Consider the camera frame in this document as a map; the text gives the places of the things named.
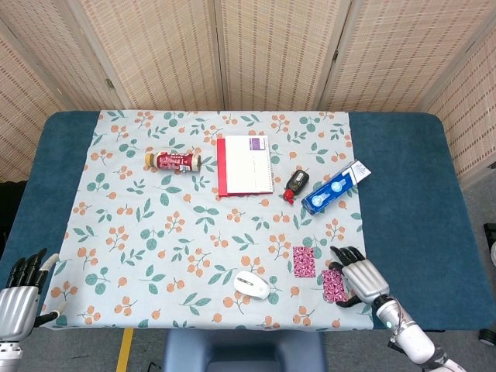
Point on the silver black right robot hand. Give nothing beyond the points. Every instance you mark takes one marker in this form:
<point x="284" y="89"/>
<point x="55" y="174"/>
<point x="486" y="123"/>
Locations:
<point x="366" y="281"/>

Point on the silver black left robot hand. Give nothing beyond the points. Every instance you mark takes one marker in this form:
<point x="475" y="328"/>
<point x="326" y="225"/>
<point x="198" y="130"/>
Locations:
<point x="17" y="310"/>

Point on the magenta patterned card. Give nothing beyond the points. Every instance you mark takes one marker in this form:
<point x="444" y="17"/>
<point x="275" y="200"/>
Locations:
<point x="333" y="286"/>
<point x="304" y="262"/>

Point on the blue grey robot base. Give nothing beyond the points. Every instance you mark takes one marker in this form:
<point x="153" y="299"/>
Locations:
<point x="244" y="348"/>

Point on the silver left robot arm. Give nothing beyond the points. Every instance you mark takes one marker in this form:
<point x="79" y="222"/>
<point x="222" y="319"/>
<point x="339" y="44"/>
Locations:
<point x="9" y="352"/>

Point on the blue toothpaste box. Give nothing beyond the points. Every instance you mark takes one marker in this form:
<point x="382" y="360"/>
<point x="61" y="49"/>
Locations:
<point x="329" y="191"/>

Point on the black object beside table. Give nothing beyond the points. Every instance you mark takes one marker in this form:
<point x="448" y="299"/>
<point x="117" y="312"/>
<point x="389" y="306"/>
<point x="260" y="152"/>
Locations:
<point x="9" y="209"/>

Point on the white computer mouse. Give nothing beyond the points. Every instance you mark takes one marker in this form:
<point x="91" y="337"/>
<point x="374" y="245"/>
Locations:
<point x="250" y="284"/>

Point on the black bottle red cap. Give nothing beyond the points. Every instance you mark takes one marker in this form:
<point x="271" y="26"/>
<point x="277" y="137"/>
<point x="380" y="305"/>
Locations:
<point x="298" y="180"/>

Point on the white and black equipment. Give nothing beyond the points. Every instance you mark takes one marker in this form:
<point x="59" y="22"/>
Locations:
<point x="493" y="252"/>

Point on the black caster wheel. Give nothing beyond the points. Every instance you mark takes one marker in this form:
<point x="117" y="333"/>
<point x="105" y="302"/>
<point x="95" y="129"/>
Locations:
<point x="487" y="336"/>

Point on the white spiral notepad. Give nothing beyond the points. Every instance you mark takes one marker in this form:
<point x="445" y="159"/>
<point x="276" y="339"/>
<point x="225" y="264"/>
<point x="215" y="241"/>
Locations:
<point x="248" y="166"/>

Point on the floral leaf berry tablecloth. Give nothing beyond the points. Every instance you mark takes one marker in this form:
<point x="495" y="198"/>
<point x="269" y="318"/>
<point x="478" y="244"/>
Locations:
<point x="174" y="240"/>

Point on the red cover notebook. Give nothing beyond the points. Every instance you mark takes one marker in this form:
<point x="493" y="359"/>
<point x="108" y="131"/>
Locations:
<point x="221" y="170"/>

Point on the brown drink bottle red label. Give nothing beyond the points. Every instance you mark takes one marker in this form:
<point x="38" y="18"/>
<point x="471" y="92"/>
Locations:
<point x="174" y="161"/>

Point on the woven folding screen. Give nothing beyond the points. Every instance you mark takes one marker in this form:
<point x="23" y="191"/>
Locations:
<point x="271" y="58"/>

